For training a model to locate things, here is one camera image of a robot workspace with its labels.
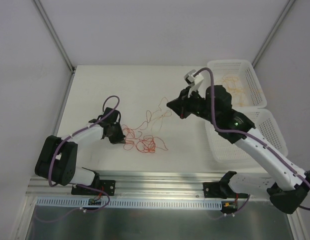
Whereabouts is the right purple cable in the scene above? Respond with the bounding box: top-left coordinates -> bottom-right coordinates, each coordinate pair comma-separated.
193,67 -> 310,211

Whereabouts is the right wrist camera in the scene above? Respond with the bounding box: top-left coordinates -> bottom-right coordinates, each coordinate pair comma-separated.
184,69 -> 205,98

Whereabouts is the near white plastic basket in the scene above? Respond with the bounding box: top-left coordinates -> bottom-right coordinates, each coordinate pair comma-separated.
205,107 -> 288,166

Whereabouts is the purple cable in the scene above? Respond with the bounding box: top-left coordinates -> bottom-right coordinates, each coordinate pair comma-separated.
193,67 -> 310,211
34,95 -> 121,223

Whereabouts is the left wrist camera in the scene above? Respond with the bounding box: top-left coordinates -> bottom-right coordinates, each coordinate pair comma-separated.
113,114 -> 121,124

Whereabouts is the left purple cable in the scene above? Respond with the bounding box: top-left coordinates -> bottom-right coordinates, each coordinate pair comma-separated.
34,95 -> 121,223

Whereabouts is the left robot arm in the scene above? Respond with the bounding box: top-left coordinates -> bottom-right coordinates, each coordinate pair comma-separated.
34,107 -> 126,195

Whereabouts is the white plastic basket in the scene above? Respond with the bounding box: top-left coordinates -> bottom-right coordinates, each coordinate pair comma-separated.
207,59 -> 267,108
205,107 -> 288,166

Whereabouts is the white slotted cable duct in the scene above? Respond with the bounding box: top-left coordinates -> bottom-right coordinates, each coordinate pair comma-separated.
36,196 -> 222,211

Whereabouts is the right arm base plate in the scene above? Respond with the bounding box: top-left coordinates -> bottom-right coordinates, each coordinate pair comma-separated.
202,182 -> 248,199

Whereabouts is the left aluminium frame post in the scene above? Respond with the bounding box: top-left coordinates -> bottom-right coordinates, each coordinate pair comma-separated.
31,0 -> 75,73

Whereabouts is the right aluminium frame post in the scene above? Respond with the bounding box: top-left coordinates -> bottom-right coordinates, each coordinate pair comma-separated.
251,0 -> 297,69

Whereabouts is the aluminium mounting rail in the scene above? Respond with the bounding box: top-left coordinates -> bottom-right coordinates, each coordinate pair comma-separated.
25,169 -> 295,202

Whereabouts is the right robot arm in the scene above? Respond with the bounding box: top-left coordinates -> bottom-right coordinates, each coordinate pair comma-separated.
166,85 -> 310,215

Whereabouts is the aluminium frame post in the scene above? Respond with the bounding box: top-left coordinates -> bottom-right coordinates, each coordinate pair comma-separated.
31,0 -> 75,73
251,0 -> 297,69

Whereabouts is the orange wire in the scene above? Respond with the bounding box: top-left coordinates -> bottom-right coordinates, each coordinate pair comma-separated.
216,73 -> 261,107

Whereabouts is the red orange wire ball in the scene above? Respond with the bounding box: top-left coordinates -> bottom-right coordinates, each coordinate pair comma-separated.
122,124 -> 169,154

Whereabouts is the far white plastic basket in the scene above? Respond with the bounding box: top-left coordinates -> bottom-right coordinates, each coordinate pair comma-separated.
207,59 -> 267,108

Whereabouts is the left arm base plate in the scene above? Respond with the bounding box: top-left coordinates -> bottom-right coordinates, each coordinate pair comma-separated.
71,179 -> 116,196

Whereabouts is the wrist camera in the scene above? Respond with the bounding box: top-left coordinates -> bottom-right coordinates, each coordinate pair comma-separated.
184,69 -> 205,98
113,114 -> 121,124

